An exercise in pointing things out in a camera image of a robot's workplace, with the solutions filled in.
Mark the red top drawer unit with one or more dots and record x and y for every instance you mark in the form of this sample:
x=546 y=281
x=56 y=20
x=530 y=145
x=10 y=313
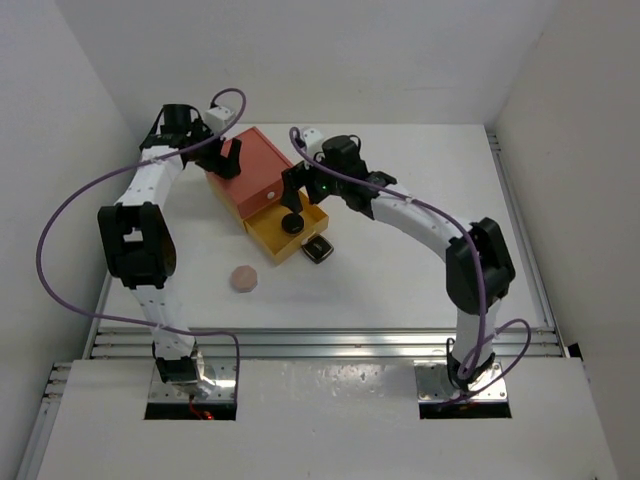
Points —
x=259 y=183

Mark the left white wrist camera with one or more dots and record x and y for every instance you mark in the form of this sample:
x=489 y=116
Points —
x=218 y=118

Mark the aluminium rail frame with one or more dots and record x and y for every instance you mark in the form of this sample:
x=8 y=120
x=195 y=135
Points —
x=327 y=384

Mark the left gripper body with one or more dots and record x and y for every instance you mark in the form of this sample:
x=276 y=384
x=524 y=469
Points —
x=200 y=132

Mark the black round jar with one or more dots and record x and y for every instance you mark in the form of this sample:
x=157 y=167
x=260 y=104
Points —
x=292 y=224

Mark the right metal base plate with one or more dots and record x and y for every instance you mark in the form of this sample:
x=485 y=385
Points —
x=434 y=386

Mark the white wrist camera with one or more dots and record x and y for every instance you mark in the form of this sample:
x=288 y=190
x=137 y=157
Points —
x=218 y=118
x=313 y=140

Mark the metal base plate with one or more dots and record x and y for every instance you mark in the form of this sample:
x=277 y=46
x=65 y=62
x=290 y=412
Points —
x=220 y=382
x=434 y=386

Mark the black square compact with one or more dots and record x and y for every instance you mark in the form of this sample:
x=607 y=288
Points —
x=317 y=249

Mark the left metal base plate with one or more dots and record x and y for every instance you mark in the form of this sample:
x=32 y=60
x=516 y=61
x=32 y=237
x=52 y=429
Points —
x=220 y=382

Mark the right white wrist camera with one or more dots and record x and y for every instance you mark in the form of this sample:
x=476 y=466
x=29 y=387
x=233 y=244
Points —
x=313 y=140

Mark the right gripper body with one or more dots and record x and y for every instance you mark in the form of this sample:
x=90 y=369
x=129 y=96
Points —
x=320 y=183

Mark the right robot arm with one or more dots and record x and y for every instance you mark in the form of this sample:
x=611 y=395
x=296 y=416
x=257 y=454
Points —
x=478 y=265

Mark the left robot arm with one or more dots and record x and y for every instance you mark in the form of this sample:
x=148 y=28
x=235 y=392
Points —
x=138 y=246

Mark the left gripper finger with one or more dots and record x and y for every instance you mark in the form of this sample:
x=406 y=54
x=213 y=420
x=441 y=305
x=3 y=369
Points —
x=217 y=164
x=233 y=158

